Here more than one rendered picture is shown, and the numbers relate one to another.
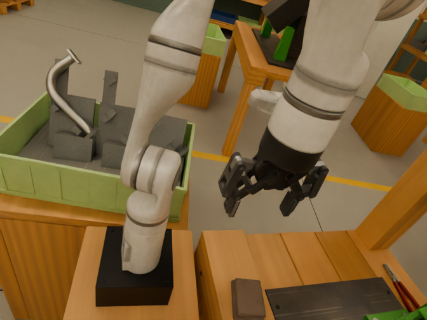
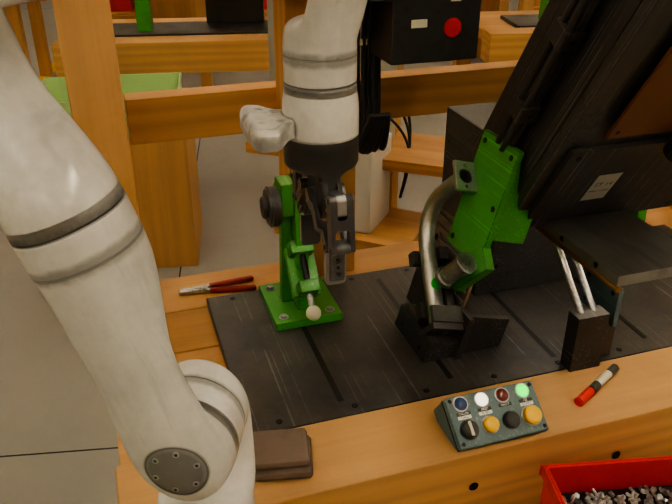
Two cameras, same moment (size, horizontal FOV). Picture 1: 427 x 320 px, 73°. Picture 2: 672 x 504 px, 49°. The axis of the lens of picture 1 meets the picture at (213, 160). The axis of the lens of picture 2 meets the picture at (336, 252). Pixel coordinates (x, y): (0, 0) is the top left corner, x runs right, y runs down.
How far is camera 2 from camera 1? 66 cm
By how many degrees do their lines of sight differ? 69
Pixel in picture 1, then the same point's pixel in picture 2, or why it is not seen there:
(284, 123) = (347, 118)
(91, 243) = not seen: outside the picture
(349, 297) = (247, 339)
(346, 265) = (183, 335)
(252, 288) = (262, 442)
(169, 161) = (212, 366)
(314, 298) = (255, 376)
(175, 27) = (99, 164)
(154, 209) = (248, 457)
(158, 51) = (119, 222)
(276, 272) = not seen: hidden behind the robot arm
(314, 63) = (346, 44)
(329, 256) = not seen: hidden behind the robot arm
